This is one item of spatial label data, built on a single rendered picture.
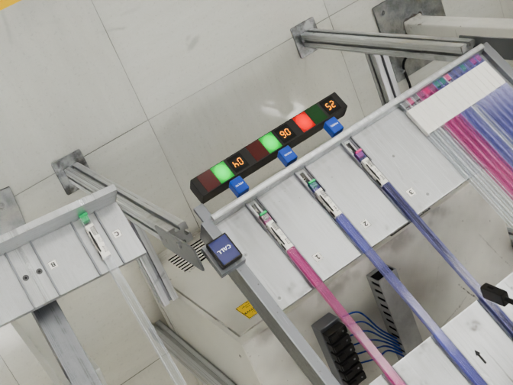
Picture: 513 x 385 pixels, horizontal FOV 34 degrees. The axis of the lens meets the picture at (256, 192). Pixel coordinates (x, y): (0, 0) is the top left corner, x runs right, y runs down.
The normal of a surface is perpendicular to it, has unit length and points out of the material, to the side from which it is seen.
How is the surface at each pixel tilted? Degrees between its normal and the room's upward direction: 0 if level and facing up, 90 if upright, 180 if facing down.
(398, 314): 0
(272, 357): 0
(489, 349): 44
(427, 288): 0
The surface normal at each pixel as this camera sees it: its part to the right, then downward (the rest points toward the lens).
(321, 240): 0.10, -0.44
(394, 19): 0.49, 0.20
